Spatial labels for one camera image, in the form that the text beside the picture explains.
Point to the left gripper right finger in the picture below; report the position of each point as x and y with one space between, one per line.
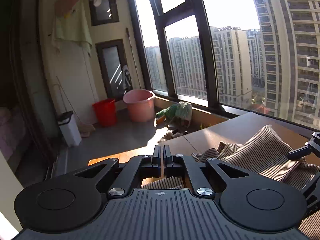
184 166

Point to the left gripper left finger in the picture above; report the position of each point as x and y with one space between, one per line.
130 175

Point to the beige striped knit sweater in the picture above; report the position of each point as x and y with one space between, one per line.
265 154

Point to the green plush toy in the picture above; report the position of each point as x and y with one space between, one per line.
181 111

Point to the pink plastic basin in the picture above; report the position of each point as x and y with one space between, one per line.
140 104

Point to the red plastic bucket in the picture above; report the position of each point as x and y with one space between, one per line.
105 112

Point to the white trash bin black lid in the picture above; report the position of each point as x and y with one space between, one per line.
69 129

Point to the grey hanging rag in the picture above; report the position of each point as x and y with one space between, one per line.
126 78

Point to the green hanging towel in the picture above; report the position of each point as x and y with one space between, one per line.
72 28

